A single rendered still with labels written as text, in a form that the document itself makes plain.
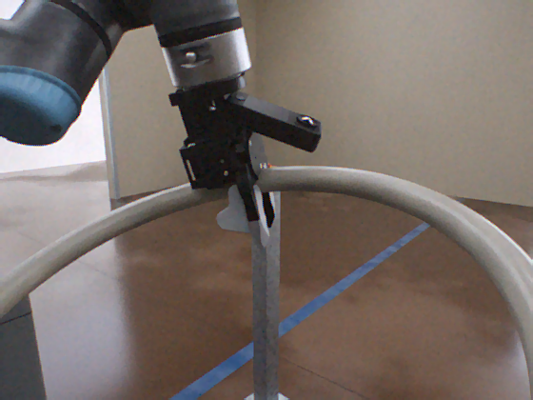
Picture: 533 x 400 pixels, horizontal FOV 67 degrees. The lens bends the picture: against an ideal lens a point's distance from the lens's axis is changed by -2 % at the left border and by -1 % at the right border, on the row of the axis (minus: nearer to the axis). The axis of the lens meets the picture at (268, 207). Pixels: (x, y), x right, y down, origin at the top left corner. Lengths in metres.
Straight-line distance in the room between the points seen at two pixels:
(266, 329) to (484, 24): 5.27
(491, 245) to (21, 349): 1.17
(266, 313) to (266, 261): 0.23
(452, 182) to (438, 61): 1.69
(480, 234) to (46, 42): 0.40
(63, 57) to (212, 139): 0.17
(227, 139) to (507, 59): 5.80
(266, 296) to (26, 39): 1.37
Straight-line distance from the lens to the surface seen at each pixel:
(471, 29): 6.30
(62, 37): 0.44
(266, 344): 1.76
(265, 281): 1.62
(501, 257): 0.33
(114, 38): 0.49
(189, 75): 0.44
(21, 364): 1.32
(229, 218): 0.50
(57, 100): 0.42
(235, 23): 0.45
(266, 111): 0.47
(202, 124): 0.48
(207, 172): 0.49
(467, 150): 6.25
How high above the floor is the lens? 1.33
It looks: 15 degrees down
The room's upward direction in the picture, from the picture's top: straight up
